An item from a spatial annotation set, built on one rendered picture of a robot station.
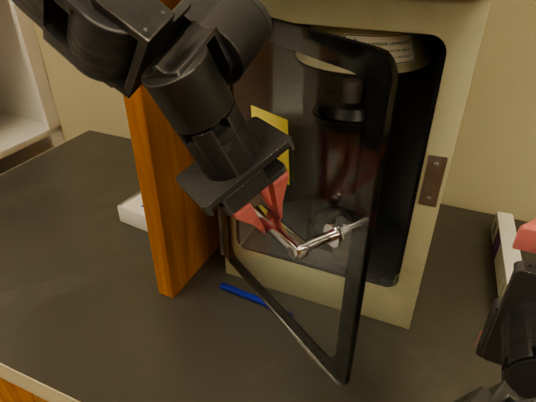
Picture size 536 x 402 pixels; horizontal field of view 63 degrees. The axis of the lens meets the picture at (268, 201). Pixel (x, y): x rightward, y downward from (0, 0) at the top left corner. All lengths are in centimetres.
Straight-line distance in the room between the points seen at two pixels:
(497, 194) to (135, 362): 80
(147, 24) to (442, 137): 36
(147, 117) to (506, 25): 66
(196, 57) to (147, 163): 30
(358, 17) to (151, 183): 34
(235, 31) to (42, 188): 86
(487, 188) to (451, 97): 55
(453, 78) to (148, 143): 38
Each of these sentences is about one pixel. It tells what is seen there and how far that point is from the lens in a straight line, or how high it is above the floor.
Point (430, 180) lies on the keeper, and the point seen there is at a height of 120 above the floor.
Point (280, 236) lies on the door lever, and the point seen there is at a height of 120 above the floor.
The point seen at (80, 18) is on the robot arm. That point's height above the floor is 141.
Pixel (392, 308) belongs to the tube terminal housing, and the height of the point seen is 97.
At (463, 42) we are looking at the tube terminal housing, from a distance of 52.
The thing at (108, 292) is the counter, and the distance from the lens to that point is 81.
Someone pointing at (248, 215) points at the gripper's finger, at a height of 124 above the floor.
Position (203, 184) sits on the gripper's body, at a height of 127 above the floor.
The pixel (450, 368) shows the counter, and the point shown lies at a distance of 71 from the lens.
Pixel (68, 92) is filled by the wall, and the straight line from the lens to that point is 150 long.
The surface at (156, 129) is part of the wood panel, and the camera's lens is 62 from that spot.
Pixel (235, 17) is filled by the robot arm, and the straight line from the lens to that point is 39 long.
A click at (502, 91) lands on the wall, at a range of 99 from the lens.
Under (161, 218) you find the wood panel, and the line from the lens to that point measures 67.
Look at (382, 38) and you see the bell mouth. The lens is 57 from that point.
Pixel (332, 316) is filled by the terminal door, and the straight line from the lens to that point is 52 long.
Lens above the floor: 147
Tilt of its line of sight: 32 degrees down
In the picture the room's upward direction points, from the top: straight up
